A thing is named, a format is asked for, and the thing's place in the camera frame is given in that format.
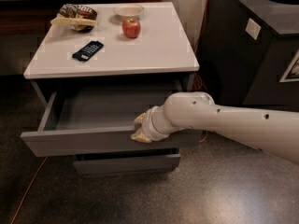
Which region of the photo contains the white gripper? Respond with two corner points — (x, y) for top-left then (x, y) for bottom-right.
(131, 105), (182, 143)

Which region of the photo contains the red apple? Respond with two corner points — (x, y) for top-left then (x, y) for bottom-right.
(122, 18), (141, 38)

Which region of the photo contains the grey top drawer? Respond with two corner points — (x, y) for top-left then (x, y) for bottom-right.
(21, 80), (202, 157)

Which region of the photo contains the grey drawer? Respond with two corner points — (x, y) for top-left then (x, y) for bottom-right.
(73, 148), (180, 175)
(21, 80), (202, 157)

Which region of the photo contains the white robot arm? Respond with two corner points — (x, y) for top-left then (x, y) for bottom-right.
(131, 91), (299, 164)

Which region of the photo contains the grey bottom drawer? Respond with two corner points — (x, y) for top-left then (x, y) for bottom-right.
(73, 148), (180, 175)

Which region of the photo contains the grey drawer cabinet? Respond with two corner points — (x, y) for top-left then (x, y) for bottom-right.
(23, 2), (200, 161)

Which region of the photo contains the dark blue snack bar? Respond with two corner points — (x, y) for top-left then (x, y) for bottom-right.
(72, 41), (104, 62)

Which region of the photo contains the white bowl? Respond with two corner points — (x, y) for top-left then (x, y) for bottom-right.
(114, 5), (144, 21)

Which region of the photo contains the brown chip bag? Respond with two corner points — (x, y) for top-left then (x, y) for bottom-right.
(50, 4), (98, 31)

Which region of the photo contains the black waste bin cabinet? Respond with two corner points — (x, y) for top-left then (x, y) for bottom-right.
(196, 0), (299, 109)

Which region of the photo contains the orange extension cable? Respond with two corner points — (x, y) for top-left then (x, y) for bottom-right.
(9, 0), (219, 224)

